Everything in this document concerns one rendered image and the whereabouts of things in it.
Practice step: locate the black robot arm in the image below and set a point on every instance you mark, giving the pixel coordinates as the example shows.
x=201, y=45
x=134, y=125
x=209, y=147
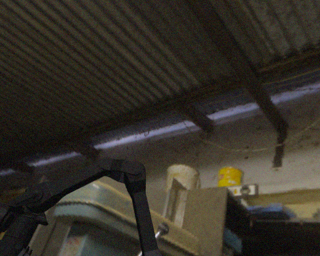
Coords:
x=21, y=223

